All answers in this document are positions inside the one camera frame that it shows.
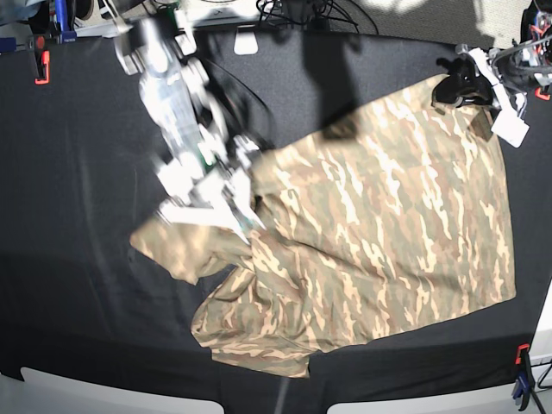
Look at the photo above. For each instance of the orange clamp top right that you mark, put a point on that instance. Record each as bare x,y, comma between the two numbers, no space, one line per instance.
543,93

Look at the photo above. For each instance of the orange clamp top left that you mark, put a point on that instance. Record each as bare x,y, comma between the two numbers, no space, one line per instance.
41,60

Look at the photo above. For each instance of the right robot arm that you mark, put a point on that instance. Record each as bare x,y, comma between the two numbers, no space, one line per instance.
210,150

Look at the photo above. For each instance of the camouflage t-shirt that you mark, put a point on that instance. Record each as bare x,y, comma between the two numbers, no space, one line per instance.
391,219

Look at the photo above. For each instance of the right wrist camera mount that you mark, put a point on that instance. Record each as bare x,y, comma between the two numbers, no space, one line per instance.
215,207

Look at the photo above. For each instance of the white tape patch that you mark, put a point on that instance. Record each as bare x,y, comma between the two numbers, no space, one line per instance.
245,43

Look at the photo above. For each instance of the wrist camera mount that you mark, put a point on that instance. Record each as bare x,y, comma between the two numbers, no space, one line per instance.
508,123
215,207

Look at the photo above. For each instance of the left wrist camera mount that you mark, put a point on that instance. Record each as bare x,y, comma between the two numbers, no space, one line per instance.
508,123

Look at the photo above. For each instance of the blue clamp top left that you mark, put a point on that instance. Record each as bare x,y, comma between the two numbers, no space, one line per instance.
65,15

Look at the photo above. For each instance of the black table cloth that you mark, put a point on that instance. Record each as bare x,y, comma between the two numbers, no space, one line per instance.
76,178

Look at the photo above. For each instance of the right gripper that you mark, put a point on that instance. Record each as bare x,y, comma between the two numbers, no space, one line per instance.
193,180

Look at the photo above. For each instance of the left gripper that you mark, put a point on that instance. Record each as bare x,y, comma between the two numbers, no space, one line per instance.
464,85

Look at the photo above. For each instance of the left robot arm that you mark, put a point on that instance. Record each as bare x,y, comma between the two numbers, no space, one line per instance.
502,78

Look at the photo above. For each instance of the orange clamp bottom right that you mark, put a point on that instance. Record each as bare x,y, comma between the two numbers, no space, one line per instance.
525,382

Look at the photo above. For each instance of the orange clamp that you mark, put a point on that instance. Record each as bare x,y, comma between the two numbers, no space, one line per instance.
41,60
543,93
525,382

